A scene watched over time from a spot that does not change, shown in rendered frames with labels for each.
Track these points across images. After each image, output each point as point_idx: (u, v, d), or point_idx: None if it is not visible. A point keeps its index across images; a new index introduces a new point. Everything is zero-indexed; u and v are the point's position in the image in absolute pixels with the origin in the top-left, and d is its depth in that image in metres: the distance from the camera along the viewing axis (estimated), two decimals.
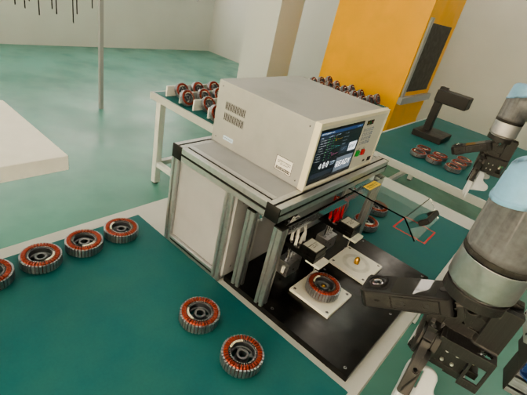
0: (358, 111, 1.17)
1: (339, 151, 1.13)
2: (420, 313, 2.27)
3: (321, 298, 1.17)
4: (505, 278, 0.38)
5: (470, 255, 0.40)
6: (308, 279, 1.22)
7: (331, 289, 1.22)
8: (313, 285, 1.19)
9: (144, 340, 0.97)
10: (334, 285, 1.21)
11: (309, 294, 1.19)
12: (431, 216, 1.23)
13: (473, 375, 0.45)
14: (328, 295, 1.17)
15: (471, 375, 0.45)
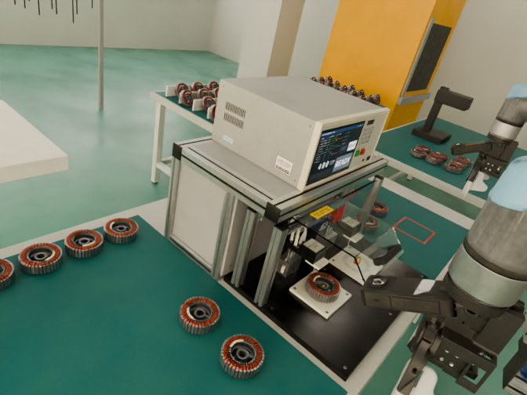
0: (358, 111, 1.17)
1: (339, 151, 1.13)
2: (420, 313, 2.27)
3: (321, 298, 1.17)
4: (504, 278, 0.38)
5: (470, 255, 0.40)
6: (308, 279, 1.22)
7: (331, 289, 1.22)
8: (313, 285, 1.19)
9: (144, 340, 0.97)
10: (334, 285, 1.21)
11: (309, 294, 1.19)
12: (390, 253, 0.99)
13: (473, 375, 0.45)
14: (328, 295, 1.17)
15: (471, 375, 0.45)
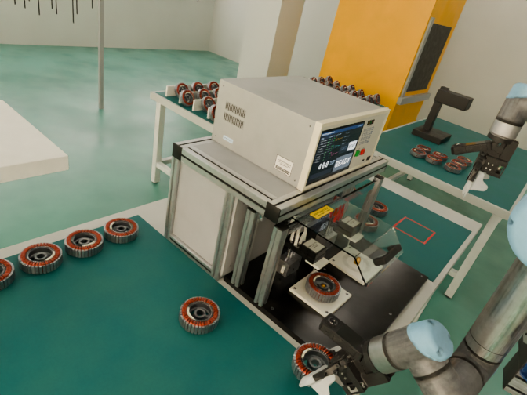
0: (358, 111, 1.17)
1: (339, 151, 1.13)
2: (420, 313, 2.27)
3: (321, 298, 1.17)
4: (390, 364, 0.75)
5: (382, 345, 0.76)
6: (308, 279, 1.22)
7: (331, 289, 1.22)
8: (313, 285, 1.19)
9: (144, 340, 0.97)
10: (334, 285, 1.21)
11: (309, 294, 1.19)
12: (390, 253, 0.99)
13: (352, 388, 0.84)
14: (328, 295, 1.17)
15: (351, 387, 0.84)
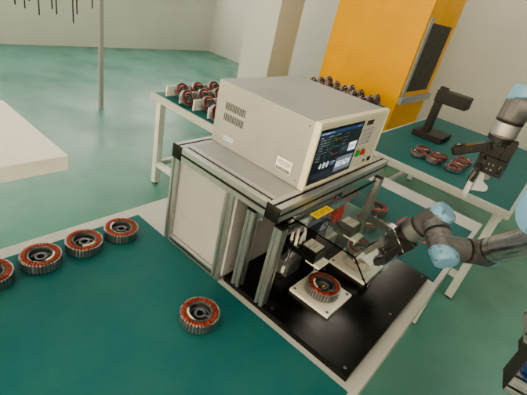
0: (358, 111, 1.17)
1: (339, 151, 1.13)
2: (420, 313, 2.27)
3: (333, 299, 1.18)
4: (416, 233, 1.18)
5: (410, 222, 1.20)
6: (312, 288, 1.18)
7: (328, 284, 1.24)
8: (321, 291, 1.17)
9: (144, 340, 0.97)
10: (330, 280, 1.23)
11: (321, 301, 1.18)
12: (390, 253, 0.99)
13: None
14: (338, 293, 1.19)
15: None
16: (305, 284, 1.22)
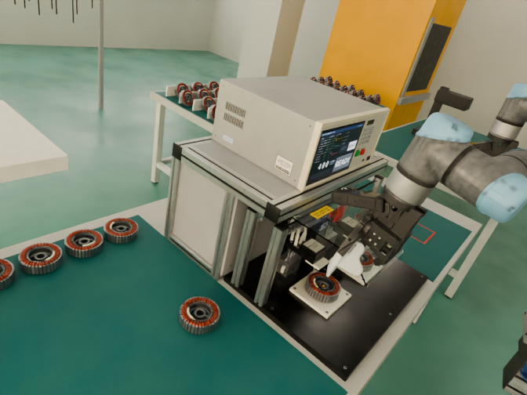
0: (358, 111, 1.17)
1: (339, 151, 1.13)
2: (420, 313, 2.27)
3: (333, 299, 1.18)
4: (411, 182, 0.64)
5: (397, 168, 0.66)
6: (312, 288, 1.18)
7: (328, 284, 1.24)
8: (321, 291, 1.17)
9: (144, 340, 0.97)
10: (330, 280, 1.23)
11: (321, 301, 1.18)
12: None
13: (386, 251, 0.70)
14: (338, 293, 1.19)
15: (385, 251, 0.70)
16: (305, 284, 1.22)
